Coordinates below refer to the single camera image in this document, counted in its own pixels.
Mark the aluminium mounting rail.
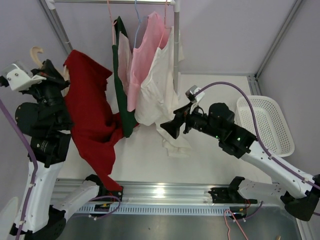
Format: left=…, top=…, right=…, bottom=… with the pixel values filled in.
left=51, top=177, right=307, bottom=216

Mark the beige wooden hanger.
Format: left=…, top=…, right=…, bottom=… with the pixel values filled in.
left=29, top=46, right=71, bottom=97

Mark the pink cable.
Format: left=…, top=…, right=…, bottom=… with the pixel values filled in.
left=223, top=209, right=250, bottom=240

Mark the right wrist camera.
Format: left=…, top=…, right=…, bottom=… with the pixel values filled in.
left=185, top=85, right=205, bottom=113

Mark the pink t shirt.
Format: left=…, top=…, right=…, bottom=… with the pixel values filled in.
left=127, top=11, right=170, bottom=112

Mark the aluminium frame post right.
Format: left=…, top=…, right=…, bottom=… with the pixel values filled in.
left=254, top=0, right=306, bottom=80

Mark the metal clothes rack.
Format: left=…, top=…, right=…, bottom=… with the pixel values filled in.
left=43, top=0, right=183, bottom=101

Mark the green and white t shirt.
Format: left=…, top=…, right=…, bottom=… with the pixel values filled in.
left=112, top=17, right=138, bottom=138

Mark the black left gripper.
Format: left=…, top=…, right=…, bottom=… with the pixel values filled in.
left=24, top=59, right=74, bottom=125

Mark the red t shirt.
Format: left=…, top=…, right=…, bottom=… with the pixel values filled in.
left=64, top=50, right=124, bottom=192

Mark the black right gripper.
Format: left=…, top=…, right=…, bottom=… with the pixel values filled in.
left=159, top=102, right=223, bottom=140

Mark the pink hanger left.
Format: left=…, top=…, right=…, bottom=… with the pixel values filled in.
left=106, top=0, right=117, bottom=45

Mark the aluminium frame post left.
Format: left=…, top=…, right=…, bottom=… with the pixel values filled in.
left=38, top=0, right=74, bottom=56

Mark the pink hanger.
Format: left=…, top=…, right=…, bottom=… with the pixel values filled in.
left=158, top=0, right=170, bottom=49
left=106, top=0, right=117, bottom=45

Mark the pink hanger right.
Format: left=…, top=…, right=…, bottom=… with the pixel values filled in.
left=158, top=0, right=170, bottom=49

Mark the aluminium frame post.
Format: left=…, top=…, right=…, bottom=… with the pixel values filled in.
left=254, top=0, right=306, bottom=80
left=38, top=0, right=74, bottom=56

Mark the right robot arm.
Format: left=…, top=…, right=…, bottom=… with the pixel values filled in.
left=160, top=103, right=320, bottom=222

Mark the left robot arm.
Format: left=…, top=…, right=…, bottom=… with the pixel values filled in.
left=3, top=60, right=108, bottom=240

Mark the white perforated basket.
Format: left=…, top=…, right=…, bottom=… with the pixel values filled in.
left=235, top=95, right=295, bottom=157

